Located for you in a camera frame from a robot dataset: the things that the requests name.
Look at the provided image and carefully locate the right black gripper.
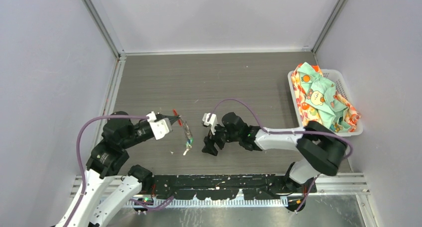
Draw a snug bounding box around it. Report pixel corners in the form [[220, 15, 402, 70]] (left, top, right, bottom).
[[203, 120, 241, 155]]

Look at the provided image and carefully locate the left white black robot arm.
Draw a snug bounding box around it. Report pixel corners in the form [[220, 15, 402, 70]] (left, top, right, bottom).
[[56, 111, 180, 227]]

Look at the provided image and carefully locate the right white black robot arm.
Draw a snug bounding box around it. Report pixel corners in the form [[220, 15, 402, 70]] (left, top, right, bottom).
[[202, 112, 347, 193]]

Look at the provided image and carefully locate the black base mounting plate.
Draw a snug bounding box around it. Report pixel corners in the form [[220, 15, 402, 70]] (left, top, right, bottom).
[[139, 174, 317, 201]]

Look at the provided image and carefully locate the colourful patterned cloth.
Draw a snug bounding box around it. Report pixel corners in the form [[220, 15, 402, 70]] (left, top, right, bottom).
[[292, 62, 361, 133]]

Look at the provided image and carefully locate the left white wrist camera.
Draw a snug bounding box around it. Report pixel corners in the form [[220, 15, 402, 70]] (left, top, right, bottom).
[[150, 117, 173, 140]]

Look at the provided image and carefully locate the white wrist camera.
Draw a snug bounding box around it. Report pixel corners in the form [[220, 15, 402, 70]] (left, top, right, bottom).
[[202, 113, 217, 135], [150, 117, 173, 140]]

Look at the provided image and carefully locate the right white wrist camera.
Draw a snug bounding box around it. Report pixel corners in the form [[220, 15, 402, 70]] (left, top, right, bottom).
[[202, 113, 217, 135]]

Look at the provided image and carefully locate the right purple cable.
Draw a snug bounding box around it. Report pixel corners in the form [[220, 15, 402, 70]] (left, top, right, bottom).
[[208, 98, 354, 214]]

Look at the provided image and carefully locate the aluminium frame rail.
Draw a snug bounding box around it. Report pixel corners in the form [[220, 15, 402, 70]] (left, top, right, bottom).
[[72, 173, 370, 211]]

